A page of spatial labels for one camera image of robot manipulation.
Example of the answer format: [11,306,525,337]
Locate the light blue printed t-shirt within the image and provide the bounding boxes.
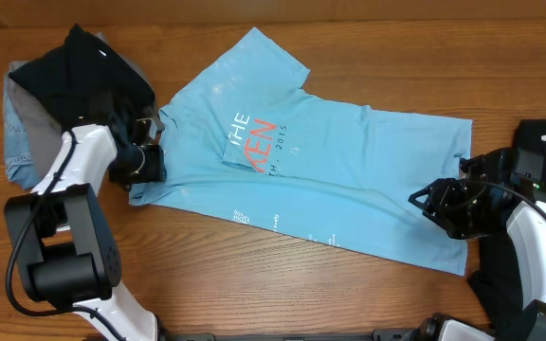
[130,29,472,275]

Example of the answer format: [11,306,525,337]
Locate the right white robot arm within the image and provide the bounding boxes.
[409,148,546,340]

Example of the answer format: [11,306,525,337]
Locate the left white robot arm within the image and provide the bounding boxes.
[4,124,167,340]

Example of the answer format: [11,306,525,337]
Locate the black garment pile right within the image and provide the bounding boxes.
[460,118,546,328]

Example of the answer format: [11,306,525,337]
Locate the folded black garment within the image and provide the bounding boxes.
[9,25,155,130]

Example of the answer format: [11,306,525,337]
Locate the folded grey garment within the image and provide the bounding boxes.
[8,56,162,176]

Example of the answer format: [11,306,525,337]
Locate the folded blue jeans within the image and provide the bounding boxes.
[3,76,41,189]

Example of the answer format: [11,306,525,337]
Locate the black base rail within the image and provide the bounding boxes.
[160,328,413,341]

